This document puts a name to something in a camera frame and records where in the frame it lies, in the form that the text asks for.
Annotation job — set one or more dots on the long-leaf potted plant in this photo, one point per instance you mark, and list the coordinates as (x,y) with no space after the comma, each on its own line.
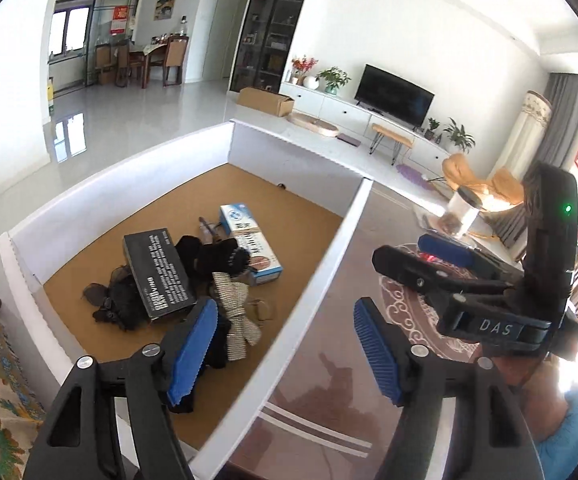
(459,136)

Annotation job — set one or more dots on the grey curtain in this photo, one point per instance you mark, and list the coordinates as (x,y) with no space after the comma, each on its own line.
(564,120)

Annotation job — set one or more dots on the flat screen television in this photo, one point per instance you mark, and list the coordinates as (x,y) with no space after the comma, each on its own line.
(394,95)

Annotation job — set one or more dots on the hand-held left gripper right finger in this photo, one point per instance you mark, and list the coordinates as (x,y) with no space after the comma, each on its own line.
(376,350)

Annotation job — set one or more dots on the twine-tied wooden comb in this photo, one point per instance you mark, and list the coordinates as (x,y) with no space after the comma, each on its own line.
(208,227)

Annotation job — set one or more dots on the white door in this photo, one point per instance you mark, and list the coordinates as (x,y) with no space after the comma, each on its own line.
(221,32)

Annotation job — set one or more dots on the silver rhinestone bow hair clip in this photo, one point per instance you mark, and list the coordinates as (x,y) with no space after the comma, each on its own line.
(236,310)

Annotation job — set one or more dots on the plain black scrunchie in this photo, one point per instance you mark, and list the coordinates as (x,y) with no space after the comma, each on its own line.
(189,257)

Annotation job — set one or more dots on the blue white ointment carton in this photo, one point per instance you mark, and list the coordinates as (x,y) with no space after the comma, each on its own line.
(254,245)

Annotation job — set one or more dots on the wall painting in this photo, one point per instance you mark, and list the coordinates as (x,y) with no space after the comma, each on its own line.
(166,1)

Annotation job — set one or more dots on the red wall calendar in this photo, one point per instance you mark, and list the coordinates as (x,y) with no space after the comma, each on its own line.
(120,20)

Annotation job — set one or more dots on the wooden dining chair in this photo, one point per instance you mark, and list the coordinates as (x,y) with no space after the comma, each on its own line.
(104,62)
(175,60)

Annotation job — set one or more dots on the red packet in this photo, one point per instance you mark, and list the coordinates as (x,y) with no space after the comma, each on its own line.
(429,258)

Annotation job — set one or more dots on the small potted plant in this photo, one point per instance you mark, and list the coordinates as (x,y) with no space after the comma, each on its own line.
(431,129)

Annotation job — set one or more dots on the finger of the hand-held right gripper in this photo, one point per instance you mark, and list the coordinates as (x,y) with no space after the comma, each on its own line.
(444,247)
(409,272)

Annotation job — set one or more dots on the brown cardboard box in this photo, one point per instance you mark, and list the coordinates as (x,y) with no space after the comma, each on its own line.
(264,101)

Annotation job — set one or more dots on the white standing air conditioner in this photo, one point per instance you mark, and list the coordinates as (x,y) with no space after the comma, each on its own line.
(524,135)

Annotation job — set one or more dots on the orange lounge chair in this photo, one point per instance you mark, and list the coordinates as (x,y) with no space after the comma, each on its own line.
(489,185)

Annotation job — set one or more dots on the white television cabinet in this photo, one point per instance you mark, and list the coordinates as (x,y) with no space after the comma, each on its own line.
(349,115)

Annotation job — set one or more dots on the black organza bow hair claw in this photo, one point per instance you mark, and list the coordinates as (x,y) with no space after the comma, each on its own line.
(114,300)

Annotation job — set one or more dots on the round flat wooden board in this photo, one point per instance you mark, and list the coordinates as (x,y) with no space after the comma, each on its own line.
(314,124)

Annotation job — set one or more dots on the wooden dining table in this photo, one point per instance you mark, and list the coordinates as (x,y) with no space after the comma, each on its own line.
(149,55)

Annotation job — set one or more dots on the red flowers in white vase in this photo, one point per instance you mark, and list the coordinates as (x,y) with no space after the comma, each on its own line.
(304,72)

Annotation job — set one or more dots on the black rectangular carton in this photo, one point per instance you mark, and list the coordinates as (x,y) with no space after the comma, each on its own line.
(161,275)

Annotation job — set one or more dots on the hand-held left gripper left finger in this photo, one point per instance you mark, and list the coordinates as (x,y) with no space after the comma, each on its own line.
(194,355)

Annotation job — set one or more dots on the dark glass display cabinet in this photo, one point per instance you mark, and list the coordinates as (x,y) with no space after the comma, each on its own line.
(269,25)

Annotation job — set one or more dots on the large white cardboard box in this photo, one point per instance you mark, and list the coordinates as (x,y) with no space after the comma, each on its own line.
(294,200)

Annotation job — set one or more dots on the bushy green potted plant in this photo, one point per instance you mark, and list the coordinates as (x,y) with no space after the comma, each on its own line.
(334,80)

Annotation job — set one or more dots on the wooden stool with metal legs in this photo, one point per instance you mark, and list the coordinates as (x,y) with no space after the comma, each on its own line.
(391,137)

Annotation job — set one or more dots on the black fuzzy hair clip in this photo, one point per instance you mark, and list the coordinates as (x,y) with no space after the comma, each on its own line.
(224,260)

